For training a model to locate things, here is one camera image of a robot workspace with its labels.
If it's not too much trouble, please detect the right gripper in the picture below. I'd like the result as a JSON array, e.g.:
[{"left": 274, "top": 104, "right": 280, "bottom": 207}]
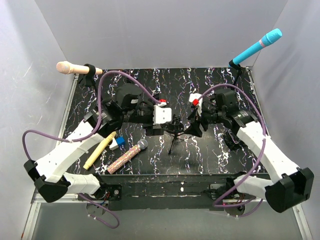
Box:
[{"left": 183, "top": 103, "right": 225, "bottom": 138}]

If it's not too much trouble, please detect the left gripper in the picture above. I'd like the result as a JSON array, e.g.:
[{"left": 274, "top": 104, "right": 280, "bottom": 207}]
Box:
[{"left": 122, "top": 95, "right": 168, "bottom": 135}]

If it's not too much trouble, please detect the black tripod shock-mount stand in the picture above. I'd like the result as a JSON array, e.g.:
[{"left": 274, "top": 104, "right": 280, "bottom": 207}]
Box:
[{"left": 163, "top": 114, "right": 184, "bottom": 155}]

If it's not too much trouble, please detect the glitter rhinestone microphone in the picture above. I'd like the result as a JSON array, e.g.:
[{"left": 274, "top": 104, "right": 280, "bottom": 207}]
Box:
[{"left": 107, "top": 139, "right": 148, "bottom": 175}]

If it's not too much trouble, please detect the cream yellow microphone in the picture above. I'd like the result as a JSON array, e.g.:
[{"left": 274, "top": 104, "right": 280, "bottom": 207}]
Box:
[{"left": 83, "top": 131, "right": 117, "bottom": 170}]

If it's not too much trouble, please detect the cyan blue microphone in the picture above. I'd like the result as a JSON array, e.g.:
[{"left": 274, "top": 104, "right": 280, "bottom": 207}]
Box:
[{"left": 228, "top": 28, "right": 283, "bottom": 67}]

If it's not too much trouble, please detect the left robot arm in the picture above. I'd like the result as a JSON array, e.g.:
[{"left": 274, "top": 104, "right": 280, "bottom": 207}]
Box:
[{"left": 23, "top": 83, "right": 172, "bottom": 203}]

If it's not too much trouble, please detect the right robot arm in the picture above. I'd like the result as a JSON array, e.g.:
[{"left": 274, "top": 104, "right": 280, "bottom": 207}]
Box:
[{"left": 185, "top": 88, "right": 315, "bottom": 213}]

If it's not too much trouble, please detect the pink microphone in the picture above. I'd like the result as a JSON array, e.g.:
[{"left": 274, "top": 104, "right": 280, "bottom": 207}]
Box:
[{"left": 56, "top": 61, "right": 103, "bottom": 75}]

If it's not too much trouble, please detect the blue and white block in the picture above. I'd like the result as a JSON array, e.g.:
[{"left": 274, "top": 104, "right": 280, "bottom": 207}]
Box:
[{"left": 109, "top": 136, "right": 126, "bottom": 151}]

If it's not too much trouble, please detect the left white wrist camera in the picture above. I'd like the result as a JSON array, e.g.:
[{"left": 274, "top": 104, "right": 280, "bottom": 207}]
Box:
[{"left": 153, "top": 105, "right": 172, "bottom": 125}]

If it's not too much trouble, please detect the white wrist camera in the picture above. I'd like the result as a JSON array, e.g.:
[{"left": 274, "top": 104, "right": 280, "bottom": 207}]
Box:
[
  {"left": 153, "top": 105, "right": 172, "bottom": 125},
  {"left": 188, "top": 93, "right": 203, "bottom": 117}
]

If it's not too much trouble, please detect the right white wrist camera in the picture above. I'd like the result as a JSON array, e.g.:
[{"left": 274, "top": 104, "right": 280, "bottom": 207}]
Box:
[{"left": 188, "top": 93, "right": 203, "bottom": 117}]

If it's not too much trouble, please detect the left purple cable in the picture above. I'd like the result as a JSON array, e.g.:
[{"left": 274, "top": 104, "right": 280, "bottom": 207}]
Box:
[{"left": 21, "top": 70, "right": 167, "bottom": 229}]

